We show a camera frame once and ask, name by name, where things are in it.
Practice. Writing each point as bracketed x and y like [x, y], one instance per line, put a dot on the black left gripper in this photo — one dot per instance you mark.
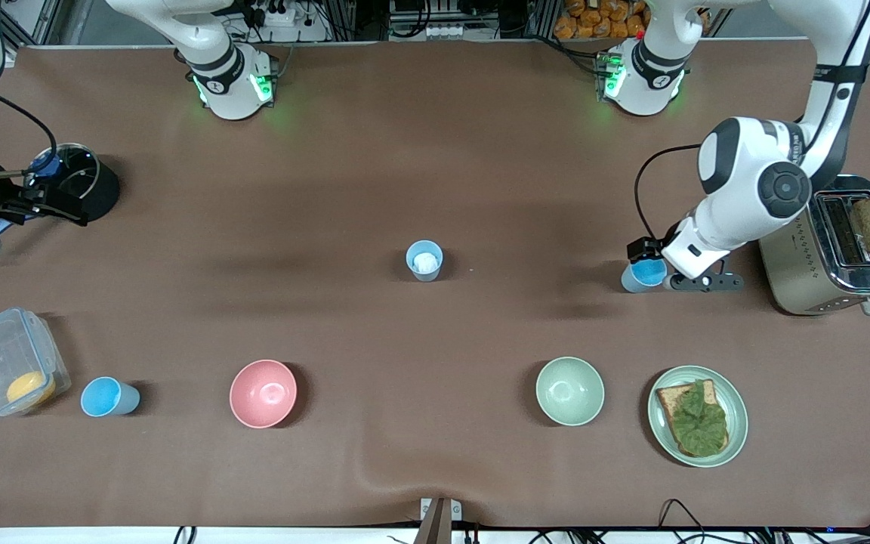
[643, 248]

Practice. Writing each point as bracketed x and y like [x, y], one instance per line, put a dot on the blue plastic cup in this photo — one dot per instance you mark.
[425, 277]
[103, 397]
[643, 273]

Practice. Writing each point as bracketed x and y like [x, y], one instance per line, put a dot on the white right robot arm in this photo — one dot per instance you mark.
[231, 83]

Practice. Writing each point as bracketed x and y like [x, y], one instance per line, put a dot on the glass lid with blue knob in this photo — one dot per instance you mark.
[72, 166]

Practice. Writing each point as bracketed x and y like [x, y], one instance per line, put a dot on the beige and chrome toaster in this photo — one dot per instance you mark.
[790, 264]

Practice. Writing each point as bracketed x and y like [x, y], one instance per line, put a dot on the toast slice with crust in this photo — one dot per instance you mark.
[669, 400]

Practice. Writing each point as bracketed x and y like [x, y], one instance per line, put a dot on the pale green bowl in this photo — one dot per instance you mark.
[569, 390]

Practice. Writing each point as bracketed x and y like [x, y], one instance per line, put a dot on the yellow lemon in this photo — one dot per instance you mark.
[27, 389]

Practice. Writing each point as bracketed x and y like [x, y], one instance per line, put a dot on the green lettuce leaf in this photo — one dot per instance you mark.
[699, 423]

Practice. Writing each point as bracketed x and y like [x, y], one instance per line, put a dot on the pale green plate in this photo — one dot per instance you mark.
[735, 408]

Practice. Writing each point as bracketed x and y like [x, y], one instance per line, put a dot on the white crumpled ball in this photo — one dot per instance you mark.
[425, 262]

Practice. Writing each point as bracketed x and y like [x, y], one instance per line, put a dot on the brown table cloth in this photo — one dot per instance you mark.
[435, 151]

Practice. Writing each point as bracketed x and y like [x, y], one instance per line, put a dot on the pink bowl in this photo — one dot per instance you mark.
[263, 393]

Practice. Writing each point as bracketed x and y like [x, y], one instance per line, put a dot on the small white socket strip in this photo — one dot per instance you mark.
[441, 31]

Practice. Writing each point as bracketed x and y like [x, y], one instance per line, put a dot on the white power strip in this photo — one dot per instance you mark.
[273, 13]

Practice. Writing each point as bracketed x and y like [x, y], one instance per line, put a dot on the metal mount bracket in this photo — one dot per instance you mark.
[439, 521]

